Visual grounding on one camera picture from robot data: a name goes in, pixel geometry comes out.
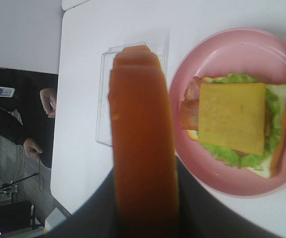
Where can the person in black clothing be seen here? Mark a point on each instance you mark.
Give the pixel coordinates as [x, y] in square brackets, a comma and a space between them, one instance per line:
[28, 117]

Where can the white blue ID badge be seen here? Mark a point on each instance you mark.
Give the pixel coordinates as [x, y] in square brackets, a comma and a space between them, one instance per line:
[0, 91]

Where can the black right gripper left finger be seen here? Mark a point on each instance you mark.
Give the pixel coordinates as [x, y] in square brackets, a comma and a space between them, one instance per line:
[97, 218]

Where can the clear left plastic tray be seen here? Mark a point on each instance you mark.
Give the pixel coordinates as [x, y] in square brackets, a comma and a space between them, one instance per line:
[104, 99]

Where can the bacon strip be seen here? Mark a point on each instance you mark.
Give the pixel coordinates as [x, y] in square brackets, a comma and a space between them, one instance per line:
[193, 90]
[189, 114]

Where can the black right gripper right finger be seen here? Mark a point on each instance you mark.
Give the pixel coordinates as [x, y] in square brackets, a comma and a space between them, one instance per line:
[204, 216]

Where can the black tripod stand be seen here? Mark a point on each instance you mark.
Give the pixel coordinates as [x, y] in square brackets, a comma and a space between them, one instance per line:
[16, 215]

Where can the yellow cheese slice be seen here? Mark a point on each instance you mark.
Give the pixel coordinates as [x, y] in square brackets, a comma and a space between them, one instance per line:
[233, 116]

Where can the green lettuce leaf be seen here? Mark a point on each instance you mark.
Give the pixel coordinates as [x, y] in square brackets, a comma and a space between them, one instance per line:
[274, 134]

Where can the pink round plate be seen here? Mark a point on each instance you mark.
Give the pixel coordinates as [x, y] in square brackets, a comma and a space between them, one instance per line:
[253, 51]

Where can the bread slice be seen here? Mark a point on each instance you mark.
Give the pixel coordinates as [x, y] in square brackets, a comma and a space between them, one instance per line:
[145, 175]
[233, 78]

